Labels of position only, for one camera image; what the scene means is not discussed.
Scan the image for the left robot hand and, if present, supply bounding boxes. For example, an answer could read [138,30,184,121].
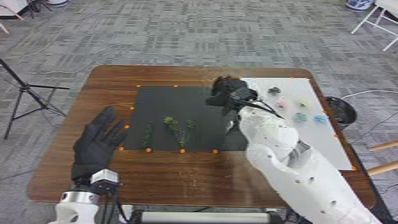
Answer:
[69,105,131,183]

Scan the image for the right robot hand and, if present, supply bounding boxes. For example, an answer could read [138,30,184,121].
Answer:
[204,75,260,116]

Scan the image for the pale teal flower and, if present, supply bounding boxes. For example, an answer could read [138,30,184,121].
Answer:
[291,112,308,124]

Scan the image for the pink flower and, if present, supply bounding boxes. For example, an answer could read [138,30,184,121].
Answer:
[273,98,291,110]

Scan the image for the dark mat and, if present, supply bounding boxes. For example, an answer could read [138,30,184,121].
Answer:
[118,85,250,153]

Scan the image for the blue flower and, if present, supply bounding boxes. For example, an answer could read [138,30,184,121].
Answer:
[310,114,330,125]

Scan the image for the black stool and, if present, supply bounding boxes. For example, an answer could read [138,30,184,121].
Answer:
[323,96,358,131]

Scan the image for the black tripod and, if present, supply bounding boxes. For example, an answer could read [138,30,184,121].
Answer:
[0,58,70,141]

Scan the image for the white sheet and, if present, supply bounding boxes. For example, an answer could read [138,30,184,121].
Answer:
[237,77,355,171]

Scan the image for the pale grey bar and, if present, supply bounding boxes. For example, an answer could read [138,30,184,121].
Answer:
[129,211,280,224]

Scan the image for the white chair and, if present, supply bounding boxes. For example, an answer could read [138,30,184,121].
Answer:
[349,0,398,53]

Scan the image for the blue and white vase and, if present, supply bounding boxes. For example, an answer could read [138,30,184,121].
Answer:
[344,0,376,13]

